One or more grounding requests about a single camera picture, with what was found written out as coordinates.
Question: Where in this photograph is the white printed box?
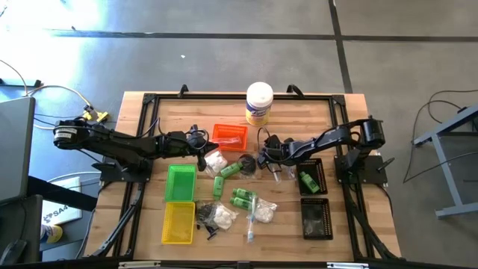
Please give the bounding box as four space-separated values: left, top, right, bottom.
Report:
40 176 83 226

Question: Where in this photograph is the grey metal stand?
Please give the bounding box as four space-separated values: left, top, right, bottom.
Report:
412 104 478 220

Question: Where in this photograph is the black round item in bag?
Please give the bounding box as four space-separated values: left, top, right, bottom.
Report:
237 152 259 179

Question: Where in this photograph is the yellow plastic basket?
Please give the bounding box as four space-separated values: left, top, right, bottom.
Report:
161 201 196 246

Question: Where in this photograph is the orange plastic basket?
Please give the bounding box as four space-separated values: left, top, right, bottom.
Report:
211 123 249 152

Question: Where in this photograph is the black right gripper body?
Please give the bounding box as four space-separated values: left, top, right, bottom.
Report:
257 134 300 167

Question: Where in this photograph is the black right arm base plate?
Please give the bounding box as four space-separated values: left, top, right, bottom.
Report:
333 154 396 187

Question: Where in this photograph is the blue toothbrush in clear bag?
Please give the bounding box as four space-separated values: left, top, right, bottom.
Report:
246 194 259 244

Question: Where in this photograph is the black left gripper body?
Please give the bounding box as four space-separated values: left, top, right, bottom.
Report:
159 124 210 173

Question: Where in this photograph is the green plastic basket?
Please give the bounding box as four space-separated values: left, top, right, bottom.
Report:
164 164 198 203

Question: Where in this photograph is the silver frame bracket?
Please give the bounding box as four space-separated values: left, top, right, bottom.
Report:
326 262 370 269
118 261 161 269

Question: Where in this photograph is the black plastic slotted basket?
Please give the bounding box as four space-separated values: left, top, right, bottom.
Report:
296 157 329 197
299 197 334 241

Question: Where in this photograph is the Lysol wipes canister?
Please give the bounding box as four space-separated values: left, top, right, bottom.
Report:
245 81 275 127

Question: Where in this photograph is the clear bag of black combs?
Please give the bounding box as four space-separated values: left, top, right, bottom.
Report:
194 201 217 231

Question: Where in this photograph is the clear bag of cotton balls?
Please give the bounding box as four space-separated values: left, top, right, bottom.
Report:
255 197 279 224
211 202 239 231
203 149 229 179

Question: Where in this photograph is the black floor cable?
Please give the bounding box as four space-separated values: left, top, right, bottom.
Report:
403 88 478 184

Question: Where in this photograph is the person's yellow shoe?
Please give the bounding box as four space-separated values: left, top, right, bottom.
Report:
40 223 63 244

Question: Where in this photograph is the white floor cable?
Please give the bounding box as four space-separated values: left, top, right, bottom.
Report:
24 84 99 131

